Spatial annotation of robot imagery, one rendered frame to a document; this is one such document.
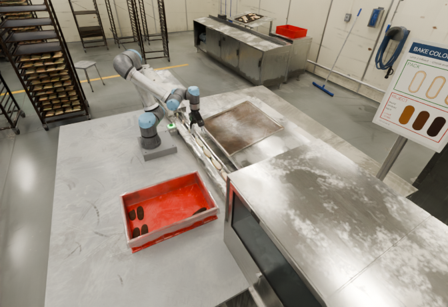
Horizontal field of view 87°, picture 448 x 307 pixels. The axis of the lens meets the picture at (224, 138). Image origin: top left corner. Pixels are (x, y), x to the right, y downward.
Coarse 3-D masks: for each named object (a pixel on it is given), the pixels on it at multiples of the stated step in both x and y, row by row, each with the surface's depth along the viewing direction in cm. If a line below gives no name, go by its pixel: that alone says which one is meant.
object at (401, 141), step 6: (402, 138) 124; (396, 144) 127; (402, 144) 125; (390, 150) 131; (396, 150) 128; (390, 156) 132; (396, 156) 130; (384, 162) 136; (390, 162) 133; (384, 168) 137; (390, 168) 137; (378, 174) 141; (384, 174) 138
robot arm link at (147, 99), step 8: (128, 56) 147; (136, 56) 154; (136, 64) 154; (136, 88) 164; (144, 96) 166; (152, 96) 170; (144, 104) 170; (152, 104) 170; (152, 112) 171; (160, 112) 175; (160, 120) 175
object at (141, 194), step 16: (176, 176) 144; (192, 176) 148; (128, 192) 133; (144, 192) 137; (160, 192) 143; (208, 192) 135; (128, 224) 119; (176, 224) 118; (128, 240) 110; (144, 240) 113
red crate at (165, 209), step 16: (176, 192) 147; (192, 192) 147; (128, 208) 137; (144, 208) 137; (160, 208) 137; (176, 208) 137; (192, 208) 138; (208, 208) 138; (160, 224) 129; (192, 224) 126; (160, 240) 120
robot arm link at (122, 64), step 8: (120, 56) 144; (120, 64) 142; (128, 64) 144; (120, 72) 143; (128, 72) 142; (136, 72) 145; (136, 80) 145; (144, 80) 146; (144, 88) 148; (152, 88) 147; (160, 88) 149; (160, 96) 149; (168, 96) 150; (176, 96) 154; (168, 104) 150; (176, 104) 149
